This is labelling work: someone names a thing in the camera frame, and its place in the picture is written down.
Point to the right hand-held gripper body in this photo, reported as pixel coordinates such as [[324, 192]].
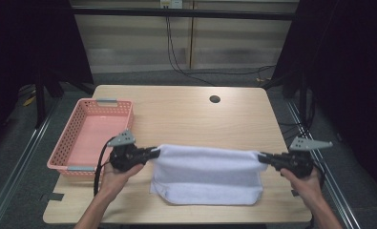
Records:
[[296, 162]]

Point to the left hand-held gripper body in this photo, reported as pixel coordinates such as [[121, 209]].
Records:
[[125, 157]]

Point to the pink plastic basket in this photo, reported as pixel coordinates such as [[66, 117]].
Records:
[[90, 136]]

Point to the white patterned towel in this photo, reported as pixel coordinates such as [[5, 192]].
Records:
[[205, 175]]

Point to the person's left hand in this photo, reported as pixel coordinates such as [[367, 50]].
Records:
[[116, 183]]

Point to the person's right hand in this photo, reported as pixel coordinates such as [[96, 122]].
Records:
[[307, 187]]

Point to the round black table grommet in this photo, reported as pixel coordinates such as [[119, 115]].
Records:
[[214, 99]]

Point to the black tape piece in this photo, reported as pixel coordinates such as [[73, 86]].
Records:
[[55, 197]]

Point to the black curtain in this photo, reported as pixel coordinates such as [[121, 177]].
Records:
[[33, 41], [351, 79]]

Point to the black metal stand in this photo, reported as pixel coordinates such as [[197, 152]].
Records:
[[40, 101]]

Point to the black horizontal bar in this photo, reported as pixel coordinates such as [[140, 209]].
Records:
[[183, 13]]

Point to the aluminium floor rail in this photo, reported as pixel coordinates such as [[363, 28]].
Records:
[[20, 159], [339, 197]]

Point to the white wall socket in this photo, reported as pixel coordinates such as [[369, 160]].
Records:
[[171, 4]]

